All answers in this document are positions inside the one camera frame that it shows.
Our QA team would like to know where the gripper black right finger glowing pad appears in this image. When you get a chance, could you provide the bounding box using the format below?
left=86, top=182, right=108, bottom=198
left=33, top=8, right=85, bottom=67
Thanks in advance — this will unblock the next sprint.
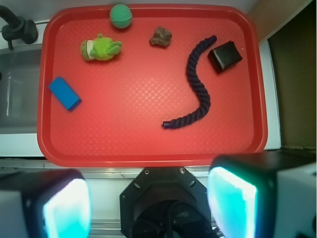
left=207, top=151, right=317, bottom=238

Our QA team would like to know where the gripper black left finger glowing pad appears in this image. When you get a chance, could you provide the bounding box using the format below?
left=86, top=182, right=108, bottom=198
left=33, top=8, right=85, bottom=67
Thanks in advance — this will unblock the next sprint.
left=0, top=169, right=92, bottom=238

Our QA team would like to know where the brown rock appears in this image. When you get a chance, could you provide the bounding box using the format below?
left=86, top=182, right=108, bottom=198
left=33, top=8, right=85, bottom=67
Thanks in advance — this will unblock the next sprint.
left=150, top=26, right=172, bottom=47

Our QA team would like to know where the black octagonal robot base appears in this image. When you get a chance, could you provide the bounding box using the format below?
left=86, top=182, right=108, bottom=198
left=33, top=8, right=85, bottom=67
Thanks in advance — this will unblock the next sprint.
left=119, top=167, right=218, bottom=238

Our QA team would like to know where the blue rectangular block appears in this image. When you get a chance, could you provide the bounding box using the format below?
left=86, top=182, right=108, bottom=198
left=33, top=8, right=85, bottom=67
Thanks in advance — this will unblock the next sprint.
left=49, top=77, right=82, bottom=111

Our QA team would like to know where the red plastic tray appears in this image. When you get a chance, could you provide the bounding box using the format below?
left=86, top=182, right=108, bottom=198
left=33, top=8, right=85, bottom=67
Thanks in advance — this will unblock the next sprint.
left=37, top=4, right=267, bottom=167

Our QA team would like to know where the black rectangular block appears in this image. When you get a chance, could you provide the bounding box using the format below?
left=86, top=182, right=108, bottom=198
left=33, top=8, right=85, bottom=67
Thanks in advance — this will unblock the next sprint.
left=208, top=41, right=243, bottom=73

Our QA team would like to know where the metal sink basin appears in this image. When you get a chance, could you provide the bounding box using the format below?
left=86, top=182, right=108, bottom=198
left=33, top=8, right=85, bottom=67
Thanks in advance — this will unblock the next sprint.
left=0, top=46, right=41, bottom=134

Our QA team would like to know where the green plush toy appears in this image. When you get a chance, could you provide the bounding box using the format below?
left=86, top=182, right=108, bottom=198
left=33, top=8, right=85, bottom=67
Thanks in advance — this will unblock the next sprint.
left=80, top=33, right=123, bottom=61

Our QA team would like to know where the black faucet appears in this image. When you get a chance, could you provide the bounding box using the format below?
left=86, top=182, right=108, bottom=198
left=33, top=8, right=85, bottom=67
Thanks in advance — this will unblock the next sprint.
left=0, top=5, right=38, bottom=51

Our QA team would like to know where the green textured ball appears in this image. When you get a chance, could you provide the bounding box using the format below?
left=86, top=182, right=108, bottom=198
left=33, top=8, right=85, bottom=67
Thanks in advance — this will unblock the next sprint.
left=109, top=4, right=132, bottom=29

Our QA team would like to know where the dark purple rope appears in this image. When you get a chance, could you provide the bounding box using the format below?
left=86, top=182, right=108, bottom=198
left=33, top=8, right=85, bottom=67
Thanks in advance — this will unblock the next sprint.
left=162, top=35, right=217, bottom=130

